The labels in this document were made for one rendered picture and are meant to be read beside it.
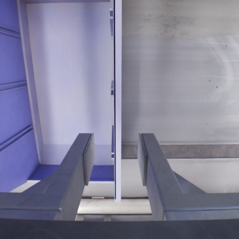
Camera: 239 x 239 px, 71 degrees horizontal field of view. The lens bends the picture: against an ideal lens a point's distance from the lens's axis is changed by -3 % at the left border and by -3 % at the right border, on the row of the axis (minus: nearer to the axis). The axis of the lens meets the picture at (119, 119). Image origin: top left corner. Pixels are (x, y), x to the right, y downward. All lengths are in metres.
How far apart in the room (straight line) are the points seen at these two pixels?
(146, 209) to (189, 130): 0.21
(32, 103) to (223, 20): 0.39
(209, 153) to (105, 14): 0.37
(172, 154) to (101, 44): 0.28
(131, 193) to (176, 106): 0.24
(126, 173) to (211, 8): 0.38
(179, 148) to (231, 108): 0.14
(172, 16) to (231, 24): 0.11
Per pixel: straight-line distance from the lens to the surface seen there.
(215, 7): 0.41
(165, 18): 0.37
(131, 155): 0.41
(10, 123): 0.33
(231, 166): 0.50
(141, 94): 0.36
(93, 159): 0.16
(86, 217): 0.48
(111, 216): 0.47
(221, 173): 0.49
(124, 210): 0.45
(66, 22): 0.37
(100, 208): 0.45
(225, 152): 0.48
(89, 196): 0.47
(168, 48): 0.36
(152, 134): 0.15
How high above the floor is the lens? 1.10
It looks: 73 degrees down
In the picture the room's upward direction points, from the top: 180 degrees counter-clockwise
